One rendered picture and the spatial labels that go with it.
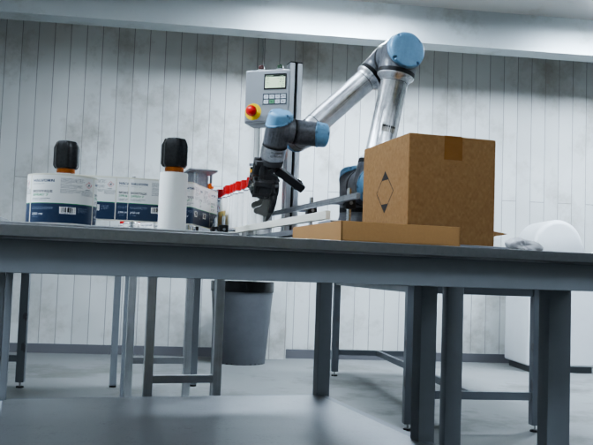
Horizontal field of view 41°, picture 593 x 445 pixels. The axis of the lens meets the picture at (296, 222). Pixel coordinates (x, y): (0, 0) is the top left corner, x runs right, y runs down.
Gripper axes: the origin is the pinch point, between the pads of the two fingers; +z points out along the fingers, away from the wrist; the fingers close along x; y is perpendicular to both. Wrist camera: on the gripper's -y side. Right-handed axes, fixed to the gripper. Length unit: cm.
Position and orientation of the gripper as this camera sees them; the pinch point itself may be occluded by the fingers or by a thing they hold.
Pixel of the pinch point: (266, 218)
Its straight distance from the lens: 249.9
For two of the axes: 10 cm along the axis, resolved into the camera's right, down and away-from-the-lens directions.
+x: 2.6, 4.5, -8.5
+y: -9.5, -0.6, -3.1
